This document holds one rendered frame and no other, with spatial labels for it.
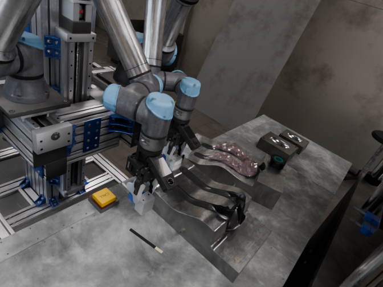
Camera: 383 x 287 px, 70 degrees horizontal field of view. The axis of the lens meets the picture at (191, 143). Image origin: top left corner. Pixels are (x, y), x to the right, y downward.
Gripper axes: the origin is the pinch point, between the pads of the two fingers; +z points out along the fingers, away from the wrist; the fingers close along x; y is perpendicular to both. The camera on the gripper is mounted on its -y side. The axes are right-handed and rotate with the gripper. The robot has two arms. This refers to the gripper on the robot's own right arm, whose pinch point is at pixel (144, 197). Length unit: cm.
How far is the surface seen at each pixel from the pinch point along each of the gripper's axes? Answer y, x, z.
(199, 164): 6.4, -42.5, 9.6
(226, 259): -30.3, -10.6, 9.0
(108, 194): 15.8, 1.0, 11.4
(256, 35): 112, -280, -16
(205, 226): -19.4, -10.0, 2.6
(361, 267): -60, -23, -11
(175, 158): 11.6, -28.7, 3.4
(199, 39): 227, -330, 31
